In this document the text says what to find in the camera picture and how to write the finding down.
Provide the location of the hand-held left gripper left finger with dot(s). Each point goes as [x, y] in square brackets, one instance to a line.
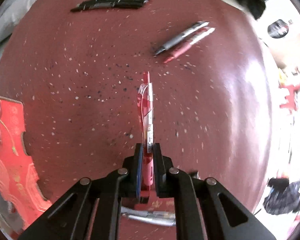
[139, 166]

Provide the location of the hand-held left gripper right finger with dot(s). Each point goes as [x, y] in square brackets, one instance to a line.
[157, 166]

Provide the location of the silver pen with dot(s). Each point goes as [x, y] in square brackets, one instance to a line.
[150, 218]

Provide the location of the red gel pen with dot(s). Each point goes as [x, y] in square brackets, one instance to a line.
[147, 105]

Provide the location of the red cardboard box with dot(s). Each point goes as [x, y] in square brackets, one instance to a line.
[7, 155]

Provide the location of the red marker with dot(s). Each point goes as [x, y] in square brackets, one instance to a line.
[187, 46]

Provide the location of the dark plaid cloth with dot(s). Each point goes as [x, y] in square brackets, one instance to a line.
[282, 197]

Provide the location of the black marker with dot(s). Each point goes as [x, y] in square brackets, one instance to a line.
[180, 38]

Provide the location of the red stool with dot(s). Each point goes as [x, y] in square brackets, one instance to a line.
[290, 96]

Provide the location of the brown cardboard box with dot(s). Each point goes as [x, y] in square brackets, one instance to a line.
[290, 51]

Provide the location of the round black disc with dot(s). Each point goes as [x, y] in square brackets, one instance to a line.
[277, 28]

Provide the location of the grey sofa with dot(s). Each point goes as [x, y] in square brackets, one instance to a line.
[5, 12]

